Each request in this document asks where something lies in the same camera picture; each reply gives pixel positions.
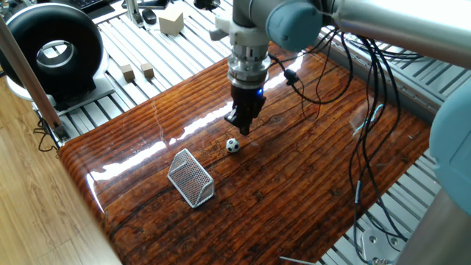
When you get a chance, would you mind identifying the white wire mesh goal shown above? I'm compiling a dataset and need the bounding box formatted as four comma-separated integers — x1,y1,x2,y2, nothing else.
167,148,216,210

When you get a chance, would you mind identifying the small black white soccer ball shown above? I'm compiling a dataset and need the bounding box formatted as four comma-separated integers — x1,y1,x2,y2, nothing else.
225,138,241,155

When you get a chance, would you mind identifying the short aluminium stand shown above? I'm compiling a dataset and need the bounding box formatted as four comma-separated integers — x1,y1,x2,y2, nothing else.
124,0,146,29

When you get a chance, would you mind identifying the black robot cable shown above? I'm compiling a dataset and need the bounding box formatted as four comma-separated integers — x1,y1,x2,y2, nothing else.
267,31,355,106
347,35,410,265

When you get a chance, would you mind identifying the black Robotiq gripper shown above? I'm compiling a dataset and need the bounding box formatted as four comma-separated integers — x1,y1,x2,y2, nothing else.
224,82,267,136

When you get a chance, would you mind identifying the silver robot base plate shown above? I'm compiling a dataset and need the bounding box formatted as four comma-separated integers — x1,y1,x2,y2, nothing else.
360,227,403,265

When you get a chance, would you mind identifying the black cable under table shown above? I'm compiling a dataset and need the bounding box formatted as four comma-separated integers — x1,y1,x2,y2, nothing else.
32,116,60,154

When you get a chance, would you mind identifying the black computer mouse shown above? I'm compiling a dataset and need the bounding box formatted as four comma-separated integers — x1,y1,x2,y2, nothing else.
141,7,158,26

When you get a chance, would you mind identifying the slanted frame post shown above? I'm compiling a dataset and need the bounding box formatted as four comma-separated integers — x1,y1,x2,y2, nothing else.
0,16,71,143

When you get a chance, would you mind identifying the large wooden cube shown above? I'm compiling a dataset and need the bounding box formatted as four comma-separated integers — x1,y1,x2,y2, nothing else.
158,7,185,38

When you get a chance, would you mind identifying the black ring fan white base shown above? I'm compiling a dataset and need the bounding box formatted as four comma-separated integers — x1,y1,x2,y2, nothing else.
0,2,117,118

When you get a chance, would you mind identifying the small wooden cube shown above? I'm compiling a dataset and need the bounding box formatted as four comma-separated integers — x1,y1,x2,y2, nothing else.
119,63,136,83
141,62,155,80

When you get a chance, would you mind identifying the white wrist adapter block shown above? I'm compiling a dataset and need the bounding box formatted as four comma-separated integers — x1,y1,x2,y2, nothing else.
208,14,272,49

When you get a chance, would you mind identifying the glossy brown wooden board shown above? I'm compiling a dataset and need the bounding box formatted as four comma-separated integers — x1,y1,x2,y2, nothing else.
57,42,432,265

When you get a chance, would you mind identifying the black keyboard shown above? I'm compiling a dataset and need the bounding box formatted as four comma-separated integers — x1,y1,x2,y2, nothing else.
68,0,107,10

